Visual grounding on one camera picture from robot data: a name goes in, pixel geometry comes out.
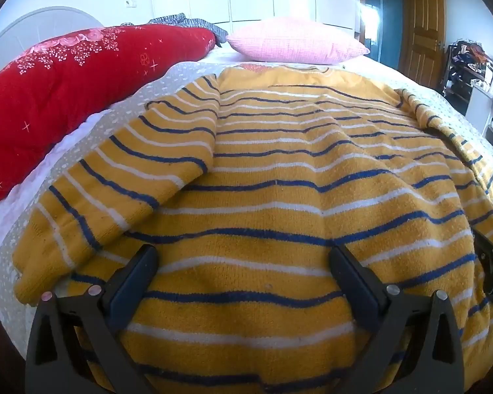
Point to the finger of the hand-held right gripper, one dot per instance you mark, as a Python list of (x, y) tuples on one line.
[(489, 246)]

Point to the pink pillow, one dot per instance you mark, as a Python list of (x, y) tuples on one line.
[(291, 41)]

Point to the grey striped garment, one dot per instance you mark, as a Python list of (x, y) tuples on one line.
[(189, 22)]

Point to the grey dotted blanket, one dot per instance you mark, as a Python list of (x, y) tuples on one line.
[(168, 78)]

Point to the cluttered dark shelf rack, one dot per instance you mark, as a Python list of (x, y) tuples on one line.
[(464, 69)]

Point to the teal door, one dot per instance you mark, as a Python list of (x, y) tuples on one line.
[(388, 16)]

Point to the yellow striped knit sweater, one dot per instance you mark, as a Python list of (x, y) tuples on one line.
[(279, 197)]

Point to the wooden door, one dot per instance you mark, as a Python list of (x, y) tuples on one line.
[(423, 28)]

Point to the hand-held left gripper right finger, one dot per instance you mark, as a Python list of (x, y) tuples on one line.
[(356, 292)]

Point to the white headboard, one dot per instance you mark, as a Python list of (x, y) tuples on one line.
[(24, 24)]

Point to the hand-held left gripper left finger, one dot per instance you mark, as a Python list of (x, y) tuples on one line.
[(128, 295)]

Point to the red floral quilt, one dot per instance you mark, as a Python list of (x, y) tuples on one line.
[(74, 86)]

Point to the white cabinet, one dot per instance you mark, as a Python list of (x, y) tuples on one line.
[(478, 106)]

